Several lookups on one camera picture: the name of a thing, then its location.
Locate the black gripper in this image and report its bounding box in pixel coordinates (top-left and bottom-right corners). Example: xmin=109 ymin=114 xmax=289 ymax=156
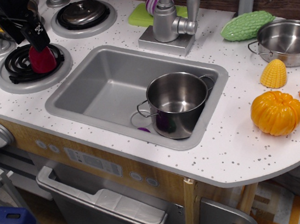
xmin=0 ymin=0 xmax=50 ymax=52

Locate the red toy sweet potato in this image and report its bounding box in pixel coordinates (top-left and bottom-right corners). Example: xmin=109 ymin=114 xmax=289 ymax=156
xmin=29 ymin=46 xmax=57 ymax=74

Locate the steel pot lid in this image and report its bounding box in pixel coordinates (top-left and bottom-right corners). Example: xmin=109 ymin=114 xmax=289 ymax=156
xmin=58 ymin=0 xmax=107 ymax=26

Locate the grey toy sink basin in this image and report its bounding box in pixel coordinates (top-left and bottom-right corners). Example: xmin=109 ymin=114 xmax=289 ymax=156
xmin=45 ymin=45 xmax=228 ymax=150

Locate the purple toy piece in sink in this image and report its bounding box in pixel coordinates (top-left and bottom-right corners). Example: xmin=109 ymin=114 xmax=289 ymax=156
xmin=137 ymin=127 xmax=151 ymax=133

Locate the steel pot in sink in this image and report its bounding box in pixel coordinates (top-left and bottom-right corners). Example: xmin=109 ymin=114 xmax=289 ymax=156
xmin=137 ymin=72 xmax=215 ymax=140

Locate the steel bowl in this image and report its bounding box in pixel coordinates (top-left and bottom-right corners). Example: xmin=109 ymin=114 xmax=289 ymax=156
xmin=0 ymin=0 xmax=45 ymax=41

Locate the black coil front burner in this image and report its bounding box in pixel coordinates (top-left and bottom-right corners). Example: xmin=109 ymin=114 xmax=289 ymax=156
xmin=3 ymin=44 xmax=66 ymax=84

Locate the grey stove knob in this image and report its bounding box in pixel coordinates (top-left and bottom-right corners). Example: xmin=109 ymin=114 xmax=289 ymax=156
xmin=46 ymin=0 xmax=71 ymax=8
xmin=0 ymin=39 xmax=16 ymax=58

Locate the grey back stove knob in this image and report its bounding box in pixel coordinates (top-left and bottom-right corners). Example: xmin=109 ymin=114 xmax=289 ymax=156
xmin=46 ymin=0 xmax=71 ymax=8

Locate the green cutting board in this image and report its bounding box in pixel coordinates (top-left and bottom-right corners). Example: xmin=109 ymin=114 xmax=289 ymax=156
xmin=128 ymin=2 xmax=188 ymax=27

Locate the purple toy onion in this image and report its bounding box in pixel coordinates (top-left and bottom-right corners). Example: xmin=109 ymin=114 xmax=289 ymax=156
xmin=145 ymin=0 xmax=159 ymax=16

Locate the grey toy faucet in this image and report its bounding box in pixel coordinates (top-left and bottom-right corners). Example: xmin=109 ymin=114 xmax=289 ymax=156
xmin=138 ymin=0 xmax=200 ymax=56

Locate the green toy bitter gourd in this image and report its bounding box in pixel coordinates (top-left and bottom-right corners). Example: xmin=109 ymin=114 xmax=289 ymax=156
xmin=220 ymin=10 xmax=276 ymax=42

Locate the yellow toy corn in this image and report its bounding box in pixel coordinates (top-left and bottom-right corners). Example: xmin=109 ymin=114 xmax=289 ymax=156
xmin=260 ymin=59 xmax=287 ymax=89

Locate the orange toy pumpkin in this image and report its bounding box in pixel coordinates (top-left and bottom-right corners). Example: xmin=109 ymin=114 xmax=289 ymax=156
xmin=250 ymin=91 xmax=300 ymax=136

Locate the shallow steel pan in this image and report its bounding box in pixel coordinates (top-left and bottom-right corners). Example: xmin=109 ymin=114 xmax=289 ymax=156
xmin=247 ymin=20 xmax=300 ymax=67

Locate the grey dishwasher door handle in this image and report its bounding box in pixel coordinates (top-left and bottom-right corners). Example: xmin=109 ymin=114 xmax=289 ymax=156
xmin=36 ymin=166 xmax=168 ymax=224

